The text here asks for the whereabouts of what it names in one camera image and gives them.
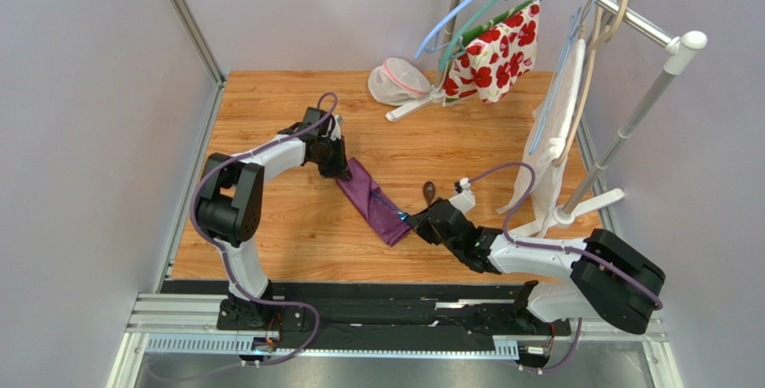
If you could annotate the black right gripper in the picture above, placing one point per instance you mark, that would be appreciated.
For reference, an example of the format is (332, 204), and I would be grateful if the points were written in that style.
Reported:
(427, 224)

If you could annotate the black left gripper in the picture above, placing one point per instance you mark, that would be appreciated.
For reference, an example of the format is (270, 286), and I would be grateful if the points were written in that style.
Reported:
(340, 169)

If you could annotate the purple cloth napkin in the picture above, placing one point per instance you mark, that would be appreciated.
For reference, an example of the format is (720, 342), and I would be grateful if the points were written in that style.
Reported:
(384, 222)

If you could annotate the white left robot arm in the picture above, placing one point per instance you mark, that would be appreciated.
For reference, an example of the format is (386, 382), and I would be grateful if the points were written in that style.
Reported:
(226, 205)

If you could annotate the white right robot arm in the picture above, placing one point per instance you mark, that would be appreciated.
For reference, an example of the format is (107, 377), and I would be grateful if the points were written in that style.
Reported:
(600, 275)

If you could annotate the white mesh laundry bag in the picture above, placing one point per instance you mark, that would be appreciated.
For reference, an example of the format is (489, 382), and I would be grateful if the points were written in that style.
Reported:
(395, 81)

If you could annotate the light blue plastic hanger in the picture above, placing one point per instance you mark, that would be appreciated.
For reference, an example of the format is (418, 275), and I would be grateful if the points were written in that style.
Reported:
(472, 10)

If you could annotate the white towel on hanger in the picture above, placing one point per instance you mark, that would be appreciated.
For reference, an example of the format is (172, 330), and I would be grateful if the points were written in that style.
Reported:
(546, 141)

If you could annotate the red poppy floral cloth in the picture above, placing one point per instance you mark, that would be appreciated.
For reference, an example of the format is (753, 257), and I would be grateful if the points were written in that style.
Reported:
(489, 65)

